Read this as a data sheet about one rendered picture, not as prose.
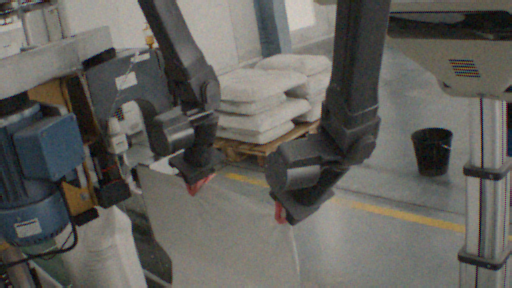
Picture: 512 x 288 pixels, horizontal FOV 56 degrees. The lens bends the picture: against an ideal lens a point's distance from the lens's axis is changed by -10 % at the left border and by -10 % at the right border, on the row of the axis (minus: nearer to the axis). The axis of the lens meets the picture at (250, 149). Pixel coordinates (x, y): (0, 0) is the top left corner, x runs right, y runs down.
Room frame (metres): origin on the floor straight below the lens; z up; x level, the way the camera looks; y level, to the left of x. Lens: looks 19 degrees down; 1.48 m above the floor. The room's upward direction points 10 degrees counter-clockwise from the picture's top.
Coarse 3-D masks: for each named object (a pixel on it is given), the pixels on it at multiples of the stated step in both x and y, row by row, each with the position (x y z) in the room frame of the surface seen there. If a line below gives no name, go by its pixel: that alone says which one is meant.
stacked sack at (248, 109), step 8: (280, 96) 4.04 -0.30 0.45; (224, 104) 4.06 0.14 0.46; (232, 104) 3.98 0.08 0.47; (240, 104) 3.90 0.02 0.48; (248, 104) 3.88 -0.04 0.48; (256, 104) 3.90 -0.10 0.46; (264, 104) 3.93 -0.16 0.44; (272, 104) 3.95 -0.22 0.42; (240, 112) 3.90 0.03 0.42; (248, 112) 3.83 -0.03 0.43; (256, 112) 3.87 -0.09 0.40
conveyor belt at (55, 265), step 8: (24, 248) 2.25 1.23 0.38; (32, 248) 2.24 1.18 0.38; (40, 248) 2.23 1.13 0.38; (48, 248) 2.21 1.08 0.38; (56, 248) 2.20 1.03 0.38; (48, 256) 2.13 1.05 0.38; (56, 256) 2.12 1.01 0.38; (40, 264) 2.06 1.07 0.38; (48, 264) 2.05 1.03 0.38; (56, 264) 2.04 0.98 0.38; (48, 272) 1.97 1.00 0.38; (56, 272) 1.96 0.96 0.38; (64, 272) 1.95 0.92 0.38; (56, 280) 1.89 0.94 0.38; (64, 280) 1.88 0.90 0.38
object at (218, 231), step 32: (160, 192) 1.12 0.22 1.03; (224, 192) 0.93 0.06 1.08; (160, 224) 1.15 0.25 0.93; (192, 224) 1.04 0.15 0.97; (224, 224) 0.95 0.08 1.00; (256, 224) 0.87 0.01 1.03; (288, 224) 0.81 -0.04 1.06; (192, 256) 1.06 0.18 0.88; (224, 256) 0.98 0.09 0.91; (256, 256) 0.88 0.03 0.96; (288, 256) 0.81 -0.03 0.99
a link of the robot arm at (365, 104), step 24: (336, 0) 0.60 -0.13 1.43; (360, 0) 0.55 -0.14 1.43; (384, 0) 0.57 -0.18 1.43; (336, 24) 0.61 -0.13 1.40; (360, 24) 0.57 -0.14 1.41; (384, 24) 0.59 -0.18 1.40; (336, 48) 0.62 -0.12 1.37; (360, 48) 0.59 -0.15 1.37; (336, 72) 0.64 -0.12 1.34; (360, 72) 0.61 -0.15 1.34; (336, 96) 0.65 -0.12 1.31; (360, 96) 0.63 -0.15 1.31; (336, 120) 0.69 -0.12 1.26; (360, 120) 0.65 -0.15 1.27
